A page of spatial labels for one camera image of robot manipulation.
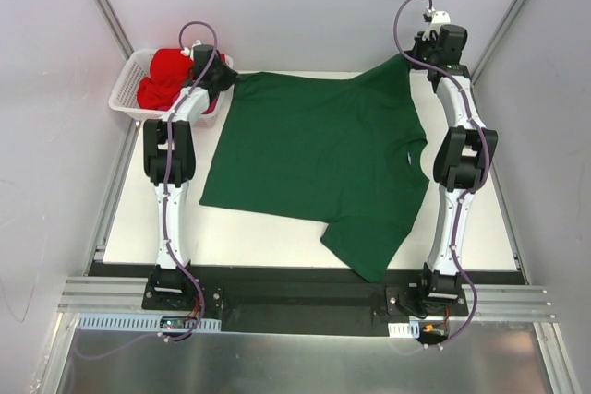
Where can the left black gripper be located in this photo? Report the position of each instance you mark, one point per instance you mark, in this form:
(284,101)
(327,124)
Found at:
(225,76)

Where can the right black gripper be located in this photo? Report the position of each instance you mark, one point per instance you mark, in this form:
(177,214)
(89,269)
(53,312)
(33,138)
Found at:
(416,56)

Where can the white plastic basket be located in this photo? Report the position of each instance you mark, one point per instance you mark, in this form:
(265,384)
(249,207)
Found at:
(123,97)

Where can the green t shirt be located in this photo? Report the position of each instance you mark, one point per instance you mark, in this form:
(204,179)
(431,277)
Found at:
(345,152)

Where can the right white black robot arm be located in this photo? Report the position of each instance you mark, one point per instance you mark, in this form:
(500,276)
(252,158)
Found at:
(460,169)

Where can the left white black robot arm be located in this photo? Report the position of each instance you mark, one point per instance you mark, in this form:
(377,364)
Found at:
(170,163)

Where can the red t shirt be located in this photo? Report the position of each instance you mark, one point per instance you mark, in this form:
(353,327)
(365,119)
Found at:
(170,71)

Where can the pink t shirt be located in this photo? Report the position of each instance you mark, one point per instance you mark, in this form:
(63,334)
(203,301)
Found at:
(193,106)

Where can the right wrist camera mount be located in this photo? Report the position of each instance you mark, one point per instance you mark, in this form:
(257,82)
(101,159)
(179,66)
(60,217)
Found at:
(436,18)

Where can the right aluminium frame post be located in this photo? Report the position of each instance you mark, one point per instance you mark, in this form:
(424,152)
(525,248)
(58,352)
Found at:
(509,18)

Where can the aluminium frame post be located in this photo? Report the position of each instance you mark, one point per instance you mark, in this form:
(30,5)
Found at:
(509,18)
(104,6)

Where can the left aluminium frame post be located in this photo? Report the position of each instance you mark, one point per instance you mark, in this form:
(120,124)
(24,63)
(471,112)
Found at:
(104,6)

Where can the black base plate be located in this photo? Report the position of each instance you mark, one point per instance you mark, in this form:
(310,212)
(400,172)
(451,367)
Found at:
(333,302)

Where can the aluminium front rail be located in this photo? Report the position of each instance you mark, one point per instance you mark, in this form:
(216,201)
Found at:
(521,303)

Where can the right white cable duct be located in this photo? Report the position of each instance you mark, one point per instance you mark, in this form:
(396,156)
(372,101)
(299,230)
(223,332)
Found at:
(409,330)

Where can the white cable duct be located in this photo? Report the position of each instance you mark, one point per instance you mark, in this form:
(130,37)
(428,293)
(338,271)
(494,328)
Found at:
(409,330)
(146,323)

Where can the left white cable duct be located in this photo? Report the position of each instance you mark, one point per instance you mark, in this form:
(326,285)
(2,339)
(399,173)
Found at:
(146,323)

